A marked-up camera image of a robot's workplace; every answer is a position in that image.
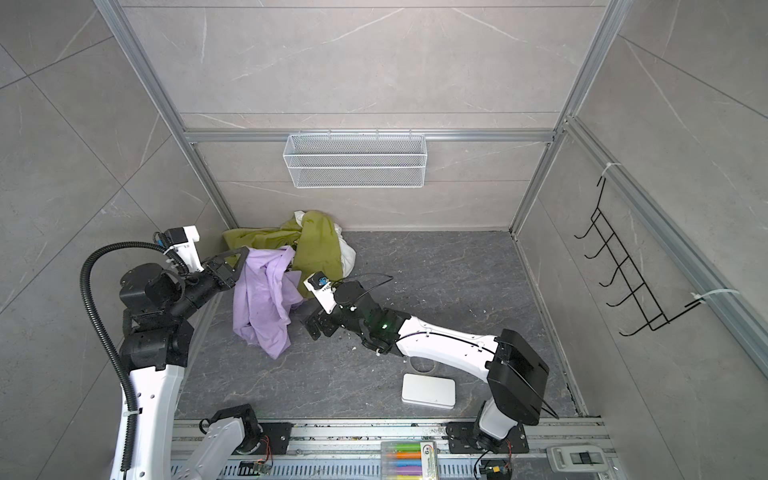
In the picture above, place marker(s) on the white device on rail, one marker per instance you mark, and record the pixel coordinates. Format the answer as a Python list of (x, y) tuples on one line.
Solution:
[(577, 459)]

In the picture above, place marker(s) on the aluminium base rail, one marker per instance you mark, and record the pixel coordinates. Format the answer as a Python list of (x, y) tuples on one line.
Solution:
[(351, 449)]

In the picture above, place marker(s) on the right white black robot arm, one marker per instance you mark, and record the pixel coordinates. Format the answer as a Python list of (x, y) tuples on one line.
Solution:
[(514, 372)]

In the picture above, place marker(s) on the white rectangular box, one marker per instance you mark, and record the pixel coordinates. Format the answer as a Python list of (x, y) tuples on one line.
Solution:
[(428, 391)]

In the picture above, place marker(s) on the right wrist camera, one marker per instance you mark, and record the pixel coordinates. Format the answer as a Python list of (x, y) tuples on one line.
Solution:
[(322, 288)]

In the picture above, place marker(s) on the olive green cloth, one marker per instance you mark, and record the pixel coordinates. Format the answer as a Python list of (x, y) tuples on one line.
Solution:
[(269, 238)]

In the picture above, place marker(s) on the purple cloth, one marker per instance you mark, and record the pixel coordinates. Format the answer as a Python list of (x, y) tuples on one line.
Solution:
[(264, 295)]

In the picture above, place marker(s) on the marker pen case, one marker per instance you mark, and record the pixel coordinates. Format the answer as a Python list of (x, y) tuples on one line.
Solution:
[(409, 460)]

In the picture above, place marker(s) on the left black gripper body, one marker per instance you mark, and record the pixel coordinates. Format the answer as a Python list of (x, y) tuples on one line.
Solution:
[(210, 281)]

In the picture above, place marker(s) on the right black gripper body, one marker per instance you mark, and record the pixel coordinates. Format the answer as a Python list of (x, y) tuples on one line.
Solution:
[(330, 323)]

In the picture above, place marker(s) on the black wire hook rack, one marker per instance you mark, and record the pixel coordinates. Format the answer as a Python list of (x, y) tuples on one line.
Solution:
[(627, 273)]

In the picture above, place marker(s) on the white wire mesh basket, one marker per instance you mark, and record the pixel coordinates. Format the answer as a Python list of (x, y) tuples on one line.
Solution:
[(361, 160)]

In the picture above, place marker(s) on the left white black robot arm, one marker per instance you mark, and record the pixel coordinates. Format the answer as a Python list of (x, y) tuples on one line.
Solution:
[(151, 361)]

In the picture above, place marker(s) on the white cloth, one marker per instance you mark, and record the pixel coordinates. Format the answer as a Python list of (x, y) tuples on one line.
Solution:
[(346, 252)]

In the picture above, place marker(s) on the clear tape roll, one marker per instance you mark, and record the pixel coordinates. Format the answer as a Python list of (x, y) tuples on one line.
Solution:
[(421, 365)]

